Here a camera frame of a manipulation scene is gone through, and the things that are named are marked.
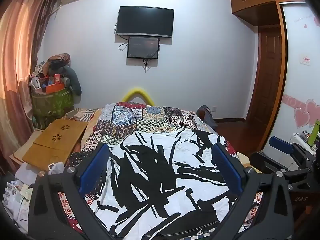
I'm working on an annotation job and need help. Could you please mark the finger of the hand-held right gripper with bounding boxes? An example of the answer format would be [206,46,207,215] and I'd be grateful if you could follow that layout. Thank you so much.
[250,151,292,178]
[269,136,304,161]

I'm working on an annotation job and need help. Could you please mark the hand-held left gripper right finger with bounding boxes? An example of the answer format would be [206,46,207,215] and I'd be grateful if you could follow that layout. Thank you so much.
[210,143,295,240]

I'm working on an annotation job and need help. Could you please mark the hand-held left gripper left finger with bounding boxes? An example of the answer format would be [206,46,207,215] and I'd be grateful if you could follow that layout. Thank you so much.
[27,143,120,240]

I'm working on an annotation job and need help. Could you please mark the black and white patterned shirt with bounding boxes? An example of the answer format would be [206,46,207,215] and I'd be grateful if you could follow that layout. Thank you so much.
[94,127,239,238]

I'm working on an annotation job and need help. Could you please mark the dark grey clothes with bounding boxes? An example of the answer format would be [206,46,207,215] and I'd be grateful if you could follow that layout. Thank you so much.
[196,105,218,128]

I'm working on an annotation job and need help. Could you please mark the green bottle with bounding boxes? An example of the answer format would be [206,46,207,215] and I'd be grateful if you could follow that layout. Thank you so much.
[307,120,320,147]

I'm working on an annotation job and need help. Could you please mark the white plastic bag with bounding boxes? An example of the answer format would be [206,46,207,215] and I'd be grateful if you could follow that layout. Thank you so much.
[47,162,66,175]

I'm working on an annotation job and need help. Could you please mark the wooden lap desk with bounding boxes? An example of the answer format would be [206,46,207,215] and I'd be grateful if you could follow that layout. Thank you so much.
[22,119,88,172]

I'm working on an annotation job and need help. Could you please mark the striped orange bed sheet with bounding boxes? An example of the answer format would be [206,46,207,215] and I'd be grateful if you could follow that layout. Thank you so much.
[60,108,100,130]

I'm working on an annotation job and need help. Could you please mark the brown wooden door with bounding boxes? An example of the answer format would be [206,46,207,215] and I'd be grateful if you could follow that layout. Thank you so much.
[246,25,283,153]

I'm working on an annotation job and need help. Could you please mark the patchwork patterned blanket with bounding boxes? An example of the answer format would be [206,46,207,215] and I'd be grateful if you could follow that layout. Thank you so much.
[57,102,265,240]

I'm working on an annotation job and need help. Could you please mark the white wardrobe door heart stickers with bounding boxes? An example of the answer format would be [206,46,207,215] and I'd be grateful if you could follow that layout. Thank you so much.
[270,1,320,155]

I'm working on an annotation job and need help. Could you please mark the green patterned bag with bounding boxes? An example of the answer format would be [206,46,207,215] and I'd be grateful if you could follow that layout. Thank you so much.
[31,86,75,128]

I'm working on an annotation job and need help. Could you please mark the pile of papers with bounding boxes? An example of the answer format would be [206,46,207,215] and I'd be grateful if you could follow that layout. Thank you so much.
[0,162,38,233]

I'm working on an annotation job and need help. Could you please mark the orange box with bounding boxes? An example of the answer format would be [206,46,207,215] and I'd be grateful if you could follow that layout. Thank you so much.
[41,83,66,94]

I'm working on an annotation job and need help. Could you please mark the brown patterned bag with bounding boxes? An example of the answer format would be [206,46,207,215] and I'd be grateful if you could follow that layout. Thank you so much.
[44,53,71,75]

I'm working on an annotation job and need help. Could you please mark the pink brown curtain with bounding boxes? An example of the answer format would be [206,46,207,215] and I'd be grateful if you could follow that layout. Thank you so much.
[0,0,62,173]

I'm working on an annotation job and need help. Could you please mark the wooden overhead cabinet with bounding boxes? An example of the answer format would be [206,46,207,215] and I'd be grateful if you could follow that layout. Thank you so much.
[230,0,310,27]

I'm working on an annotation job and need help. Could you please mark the small black wall monitor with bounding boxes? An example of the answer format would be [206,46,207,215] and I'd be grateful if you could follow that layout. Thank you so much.
[127,36,160,59]

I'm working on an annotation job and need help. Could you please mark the black wall television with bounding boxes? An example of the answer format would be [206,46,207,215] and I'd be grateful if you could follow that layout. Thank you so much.
[116,6,175,38]

